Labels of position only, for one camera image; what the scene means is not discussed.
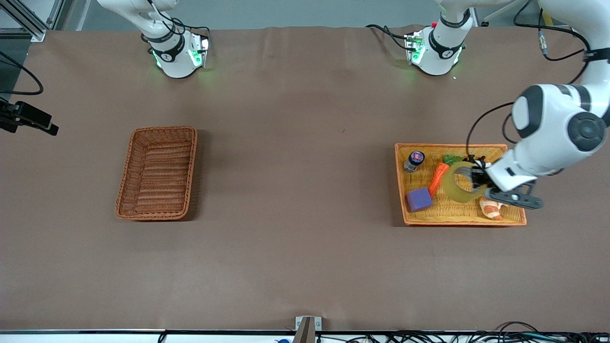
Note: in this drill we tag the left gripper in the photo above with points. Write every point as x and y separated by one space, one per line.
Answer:
479 177

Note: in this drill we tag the brown table cloth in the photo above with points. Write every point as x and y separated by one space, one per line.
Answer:
305 238

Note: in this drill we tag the orange wicker basket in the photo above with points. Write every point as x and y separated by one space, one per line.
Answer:
457 212

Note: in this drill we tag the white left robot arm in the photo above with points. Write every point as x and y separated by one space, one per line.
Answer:
548 124

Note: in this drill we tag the orange toy carrot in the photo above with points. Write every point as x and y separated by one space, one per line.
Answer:
438 176

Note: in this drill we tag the aluminium frame profile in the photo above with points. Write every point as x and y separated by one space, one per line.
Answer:
33 28

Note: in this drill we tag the purple foam cube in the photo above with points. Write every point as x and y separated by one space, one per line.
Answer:
419 200

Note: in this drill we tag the small jar purple lid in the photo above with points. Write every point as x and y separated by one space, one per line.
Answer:
414 161

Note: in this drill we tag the brown wicker basket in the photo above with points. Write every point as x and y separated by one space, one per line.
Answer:
157 190

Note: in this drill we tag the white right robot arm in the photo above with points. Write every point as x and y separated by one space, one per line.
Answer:
176 62

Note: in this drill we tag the toy croissant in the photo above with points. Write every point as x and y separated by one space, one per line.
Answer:
491 209

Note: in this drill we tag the black white panda toy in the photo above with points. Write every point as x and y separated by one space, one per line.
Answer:
485 164

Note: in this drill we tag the yellow clear tape roll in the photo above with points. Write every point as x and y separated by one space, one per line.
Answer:
448 188

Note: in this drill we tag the metal table edge bracket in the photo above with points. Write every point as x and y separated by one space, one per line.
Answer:
299 321

